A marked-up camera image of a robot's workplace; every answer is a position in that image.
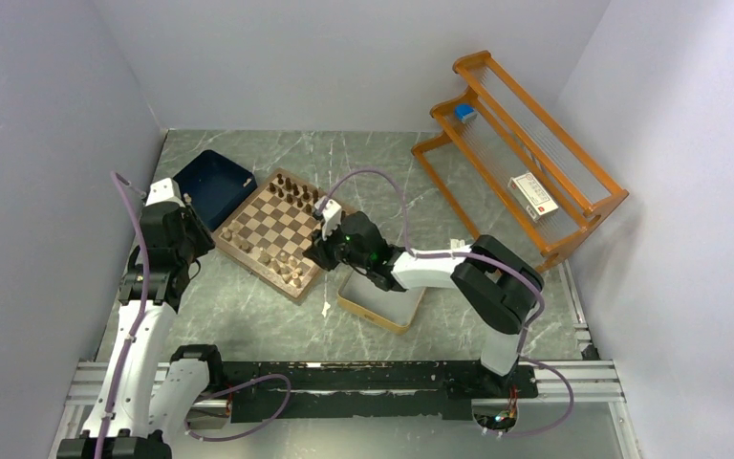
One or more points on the gold-rimmed metal tin tray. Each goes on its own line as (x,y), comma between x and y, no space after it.
(392,311)

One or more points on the white plastic clip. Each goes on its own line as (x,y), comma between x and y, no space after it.
(456,244)

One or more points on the blue white small object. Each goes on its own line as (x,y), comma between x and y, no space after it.
(464,112)

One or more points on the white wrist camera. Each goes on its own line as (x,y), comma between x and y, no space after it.
(164,191)
(329,212)

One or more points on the dark blue piece box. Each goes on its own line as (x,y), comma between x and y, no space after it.
(213,182)

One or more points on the wooden chess board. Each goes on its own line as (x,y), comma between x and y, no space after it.
(273,223)

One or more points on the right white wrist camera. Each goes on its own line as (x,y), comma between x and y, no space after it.
(329,212)

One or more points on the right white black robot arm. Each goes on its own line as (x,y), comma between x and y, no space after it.
(503,289)

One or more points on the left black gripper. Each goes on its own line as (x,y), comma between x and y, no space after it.
(204,241)

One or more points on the red white card box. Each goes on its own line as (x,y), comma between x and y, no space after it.
(531,195)

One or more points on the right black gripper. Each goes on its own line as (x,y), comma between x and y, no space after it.
(318,250)

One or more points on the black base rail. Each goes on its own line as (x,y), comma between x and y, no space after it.
(251,391)

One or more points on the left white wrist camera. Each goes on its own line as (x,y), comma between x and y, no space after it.
(164,191)

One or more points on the orange wooden rack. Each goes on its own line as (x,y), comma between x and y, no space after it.
(514,134)

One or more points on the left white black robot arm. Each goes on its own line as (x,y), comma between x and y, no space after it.
(145,329)

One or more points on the aluminium frame rail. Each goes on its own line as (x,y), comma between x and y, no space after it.
(563,387)

